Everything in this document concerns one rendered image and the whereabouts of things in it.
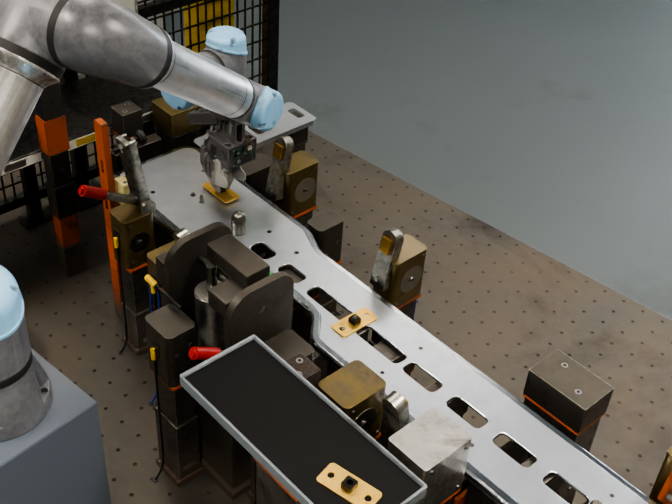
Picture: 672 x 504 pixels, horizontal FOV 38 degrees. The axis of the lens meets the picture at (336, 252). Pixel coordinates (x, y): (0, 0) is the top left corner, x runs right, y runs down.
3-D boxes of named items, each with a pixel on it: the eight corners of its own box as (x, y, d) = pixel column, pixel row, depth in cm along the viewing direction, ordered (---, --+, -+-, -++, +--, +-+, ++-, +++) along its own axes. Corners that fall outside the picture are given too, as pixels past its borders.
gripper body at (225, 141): (226, 174, 192) (226, 122, 184) (200, 154, 197) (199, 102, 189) (257, 161, 196) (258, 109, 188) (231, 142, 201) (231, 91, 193)
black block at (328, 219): (348, 319, 221) (357, 215, 203) (315, 338, 216) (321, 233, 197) (332, 306, 224) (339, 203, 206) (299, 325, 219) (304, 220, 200)
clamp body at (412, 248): (421, 370, 210) (441, 243, 188) (381, 395, 204) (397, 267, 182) (399, 353, 214) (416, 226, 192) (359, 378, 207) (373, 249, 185)
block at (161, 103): (205, 230, 243) (201, 104, 220) (178, 243, 239) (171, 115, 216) (186, 215, 247) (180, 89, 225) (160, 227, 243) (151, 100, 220)
